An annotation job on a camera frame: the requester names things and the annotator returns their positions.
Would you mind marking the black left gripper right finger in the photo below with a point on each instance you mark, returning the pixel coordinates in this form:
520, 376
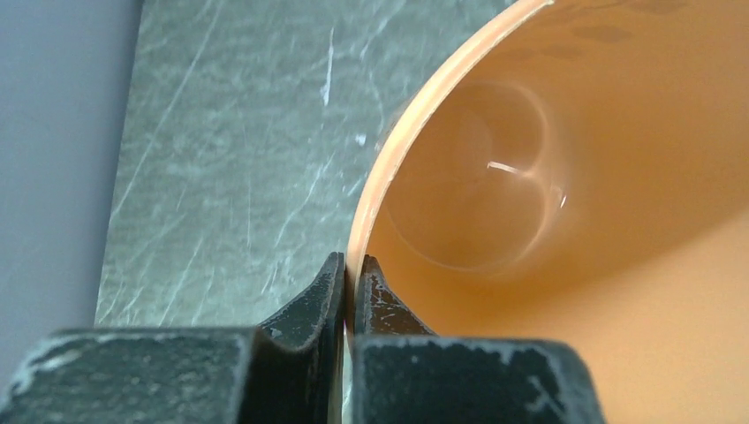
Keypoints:
402, 372

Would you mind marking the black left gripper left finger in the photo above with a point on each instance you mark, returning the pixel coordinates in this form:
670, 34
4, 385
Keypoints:
286, 369

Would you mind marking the large orange plastic bucket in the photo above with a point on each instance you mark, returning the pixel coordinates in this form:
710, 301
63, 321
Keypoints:
578, 171

